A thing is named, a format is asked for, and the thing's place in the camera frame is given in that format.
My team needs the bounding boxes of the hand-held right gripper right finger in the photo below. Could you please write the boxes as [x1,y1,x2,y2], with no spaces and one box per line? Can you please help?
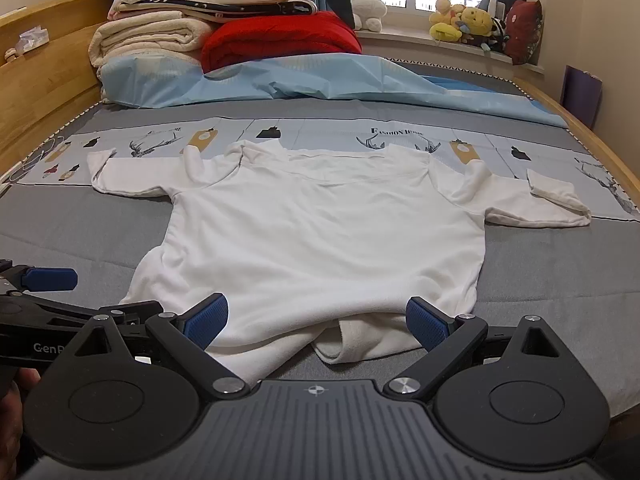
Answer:
[382,296,576,401]

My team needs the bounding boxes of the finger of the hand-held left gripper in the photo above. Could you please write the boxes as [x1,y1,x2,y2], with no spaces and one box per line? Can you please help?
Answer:
[0,259,79,295]
[30,300,164,329]

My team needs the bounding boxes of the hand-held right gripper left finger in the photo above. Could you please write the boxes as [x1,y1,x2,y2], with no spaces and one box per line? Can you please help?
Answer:
[60,294,252,401]

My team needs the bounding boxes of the white shirt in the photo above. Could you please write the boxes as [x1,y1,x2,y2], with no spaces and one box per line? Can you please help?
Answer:
[86,140,593,386]

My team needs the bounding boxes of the person's left hand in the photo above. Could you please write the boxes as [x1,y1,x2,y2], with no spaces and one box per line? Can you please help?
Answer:
[0,367,42,463]

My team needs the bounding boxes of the light blue duvet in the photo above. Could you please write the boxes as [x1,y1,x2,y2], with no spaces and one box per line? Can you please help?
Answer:
[97,52,568,128]

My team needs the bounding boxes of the tissue packet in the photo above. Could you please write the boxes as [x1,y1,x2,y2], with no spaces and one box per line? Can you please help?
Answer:
[19,27,50,53]

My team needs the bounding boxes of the cream folded blanket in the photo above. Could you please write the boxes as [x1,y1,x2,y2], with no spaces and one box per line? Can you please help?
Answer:
[88,9,228,68]

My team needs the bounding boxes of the purple board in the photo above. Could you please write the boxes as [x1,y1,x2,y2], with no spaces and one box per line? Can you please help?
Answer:
[560,65,605,131]

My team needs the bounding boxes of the windowsill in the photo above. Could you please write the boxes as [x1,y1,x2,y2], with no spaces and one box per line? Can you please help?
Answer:
[357,27,543,68]

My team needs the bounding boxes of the red folded blanket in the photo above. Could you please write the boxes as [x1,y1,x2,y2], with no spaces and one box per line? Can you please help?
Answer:
[201,10,363,73]

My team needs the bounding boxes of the yellow duck plush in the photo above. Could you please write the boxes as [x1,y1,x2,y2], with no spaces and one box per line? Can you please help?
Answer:
[429,0,466,43]

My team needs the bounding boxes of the striped dark plush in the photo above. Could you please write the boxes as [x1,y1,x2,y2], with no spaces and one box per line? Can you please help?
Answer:
[487,17,511,53]

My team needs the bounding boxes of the yellow round plush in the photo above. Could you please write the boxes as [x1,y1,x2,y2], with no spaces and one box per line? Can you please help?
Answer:
[457,6,496,41]

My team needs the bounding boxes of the dark red cushion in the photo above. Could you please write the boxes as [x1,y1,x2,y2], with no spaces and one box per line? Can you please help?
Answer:
[504,0,544,66]

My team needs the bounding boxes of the white plush toy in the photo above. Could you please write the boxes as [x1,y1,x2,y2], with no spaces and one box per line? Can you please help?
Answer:
[350,0,388,32]

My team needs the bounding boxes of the white cable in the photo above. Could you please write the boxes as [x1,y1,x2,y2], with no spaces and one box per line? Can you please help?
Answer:
[7,135,68,183]

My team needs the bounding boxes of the wooden bed frame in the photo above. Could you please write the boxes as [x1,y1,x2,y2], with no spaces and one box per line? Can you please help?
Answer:
[0,0,640,211]

